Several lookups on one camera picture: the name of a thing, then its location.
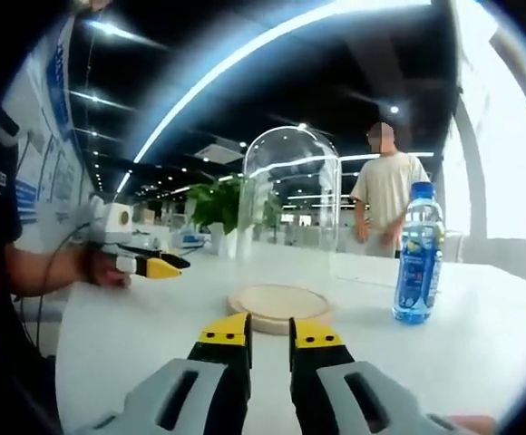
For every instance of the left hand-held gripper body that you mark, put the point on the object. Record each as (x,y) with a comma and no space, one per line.
(117,219)

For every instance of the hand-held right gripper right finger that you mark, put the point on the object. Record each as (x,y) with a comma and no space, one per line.
(322,376)

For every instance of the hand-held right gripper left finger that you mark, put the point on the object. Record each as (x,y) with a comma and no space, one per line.
(208,376)

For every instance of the round wooden cover base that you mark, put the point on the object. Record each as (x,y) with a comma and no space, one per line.
(281,299)

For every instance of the blue drink bottle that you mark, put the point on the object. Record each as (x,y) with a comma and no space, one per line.
(419,272)

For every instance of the person's left hand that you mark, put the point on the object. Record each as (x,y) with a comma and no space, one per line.
(106,272)

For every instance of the person's right hand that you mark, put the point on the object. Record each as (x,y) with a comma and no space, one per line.
(469,426)

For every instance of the green potted plant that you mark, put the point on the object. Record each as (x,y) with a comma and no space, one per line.
(217,208)

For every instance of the curved ceiling light strip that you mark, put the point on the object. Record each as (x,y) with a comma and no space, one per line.
(208,86)

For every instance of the white blue wall poster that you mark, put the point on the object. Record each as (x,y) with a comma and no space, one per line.
(59,136)

